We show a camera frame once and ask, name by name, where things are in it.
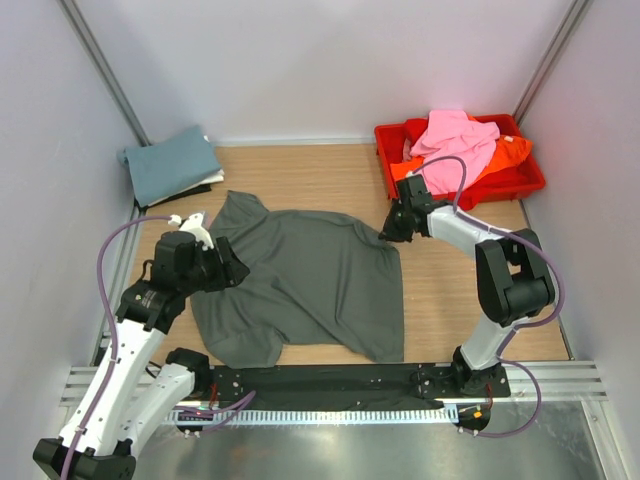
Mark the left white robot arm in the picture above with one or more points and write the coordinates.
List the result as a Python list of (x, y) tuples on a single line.
[(110, 427)]

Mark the slotted cable duct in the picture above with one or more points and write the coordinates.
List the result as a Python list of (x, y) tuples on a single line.
[(250, 418)]

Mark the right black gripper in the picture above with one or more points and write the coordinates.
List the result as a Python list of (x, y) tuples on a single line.
[(389, 231)]

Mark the grey t shirt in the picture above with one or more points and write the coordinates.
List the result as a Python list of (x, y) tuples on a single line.
[(315, 278)]

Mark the pink t shirt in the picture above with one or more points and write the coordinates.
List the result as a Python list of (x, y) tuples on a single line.
[(454, 133)]

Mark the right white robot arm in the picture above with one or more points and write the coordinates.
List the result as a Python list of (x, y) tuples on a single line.
[(513, 281)]

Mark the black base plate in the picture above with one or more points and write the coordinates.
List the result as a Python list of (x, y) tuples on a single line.
[(338, 388)]

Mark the folded blue t shirt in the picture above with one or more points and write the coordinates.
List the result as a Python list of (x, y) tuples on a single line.
[(138, 161)]

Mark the aluminium front rail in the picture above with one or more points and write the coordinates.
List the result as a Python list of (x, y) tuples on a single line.
[(570, 380)]

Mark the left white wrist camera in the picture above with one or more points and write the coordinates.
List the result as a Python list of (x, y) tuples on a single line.
[(196, 224)]

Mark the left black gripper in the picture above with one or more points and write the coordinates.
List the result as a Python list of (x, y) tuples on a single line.
[(228, 273)]

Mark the folded black t shirt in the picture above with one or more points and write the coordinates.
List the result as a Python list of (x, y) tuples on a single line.
[(199, 189)]

